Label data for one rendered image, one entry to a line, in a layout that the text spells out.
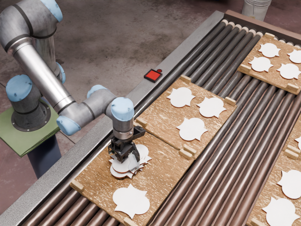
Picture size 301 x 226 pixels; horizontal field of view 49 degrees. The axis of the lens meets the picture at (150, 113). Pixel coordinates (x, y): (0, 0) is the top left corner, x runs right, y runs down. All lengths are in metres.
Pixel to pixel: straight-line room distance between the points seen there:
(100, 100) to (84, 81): 2.06
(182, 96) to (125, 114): 0.65
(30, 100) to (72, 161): 0.33
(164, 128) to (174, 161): 0.19
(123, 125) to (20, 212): 0.55
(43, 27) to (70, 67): 2.14
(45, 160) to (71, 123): 0.77
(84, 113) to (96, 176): 0.36
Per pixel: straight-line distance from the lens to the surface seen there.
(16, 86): 1.55
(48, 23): 1.26
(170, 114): 1.61
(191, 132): 1.53
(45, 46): 1.38
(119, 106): 1.09
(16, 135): 1.67
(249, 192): 1.45
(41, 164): 1.89
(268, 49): 2.13
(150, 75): 1.82
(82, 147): 1.52
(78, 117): 1.12
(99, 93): 1.17
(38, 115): 1.64
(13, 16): 1.22
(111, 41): 3.68
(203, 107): 1.65
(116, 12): 4.18
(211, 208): 1.37
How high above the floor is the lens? 2.12
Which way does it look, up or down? 47 degrees down
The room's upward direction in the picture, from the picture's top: 3 degrees clockwise
